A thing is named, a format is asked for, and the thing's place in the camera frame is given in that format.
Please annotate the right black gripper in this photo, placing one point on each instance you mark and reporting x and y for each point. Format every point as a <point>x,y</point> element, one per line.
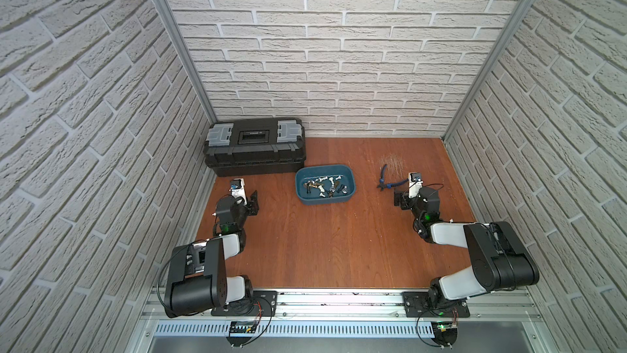
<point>399,196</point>

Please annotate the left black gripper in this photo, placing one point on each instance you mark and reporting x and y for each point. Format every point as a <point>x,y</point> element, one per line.
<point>250,203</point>

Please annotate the black silver chess piece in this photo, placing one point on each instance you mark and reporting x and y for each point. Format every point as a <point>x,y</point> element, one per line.
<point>332,190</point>

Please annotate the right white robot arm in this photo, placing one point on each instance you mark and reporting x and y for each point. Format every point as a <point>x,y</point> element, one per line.
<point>498,258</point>

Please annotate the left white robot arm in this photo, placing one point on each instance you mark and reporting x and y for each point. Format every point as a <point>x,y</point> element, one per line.
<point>197,277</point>

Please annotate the teal plastic storage tray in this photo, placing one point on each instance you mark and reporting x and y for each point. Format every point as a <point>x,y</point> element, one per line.
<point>310,174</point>

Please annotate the black plastic toolbox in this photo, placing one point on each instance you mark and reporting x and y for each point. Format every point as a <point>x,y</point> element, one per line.
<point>255,146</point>

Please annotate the left circuit board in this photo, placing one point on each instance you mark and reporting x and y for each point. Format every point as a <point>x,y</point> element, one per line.
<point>241,332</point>

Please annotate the circuit board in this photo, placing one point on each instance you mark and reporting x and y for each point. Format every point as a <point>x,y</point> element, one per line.
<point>241,332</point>
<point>445,334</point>

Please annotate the right circuit board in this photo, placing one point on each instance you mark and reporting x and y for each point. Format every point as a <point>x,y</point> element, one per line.
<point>445,334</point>

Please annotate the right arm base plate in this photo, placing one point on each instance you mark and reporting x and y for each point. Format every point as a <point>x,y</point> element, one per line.
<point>421,303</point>

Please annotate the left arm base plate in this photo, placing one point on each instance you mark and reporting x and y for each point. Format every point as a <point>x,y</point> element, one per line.
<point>261,303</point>

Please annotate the aluminium mounting rail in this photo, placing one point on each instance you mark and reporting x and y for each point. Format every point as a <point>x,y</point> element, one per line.
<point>390,304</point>

